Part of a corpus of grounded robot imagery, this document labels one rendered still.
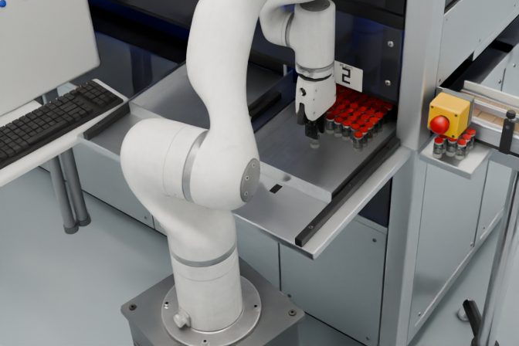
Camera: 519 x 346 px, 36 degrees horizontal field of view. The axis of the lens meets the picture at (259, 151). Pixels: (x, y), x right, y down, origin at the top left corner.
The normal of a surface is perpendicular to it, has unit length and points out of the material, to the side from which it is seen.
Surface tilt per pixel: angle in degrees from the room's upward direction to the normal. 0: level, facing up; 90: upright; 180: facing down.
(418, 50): 90
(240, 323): 0
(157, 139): 25
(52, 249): 0
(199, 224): 30
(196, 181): 70
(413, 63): 90
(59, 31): 90
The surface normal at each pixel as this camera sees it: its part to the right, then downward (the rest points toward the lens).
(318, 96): 0.74, 0.38
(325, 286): -0.61, 0.52
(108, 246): -0.04, -0.78
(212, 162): -0.33, -0.09
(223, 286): 0.56, 0.50
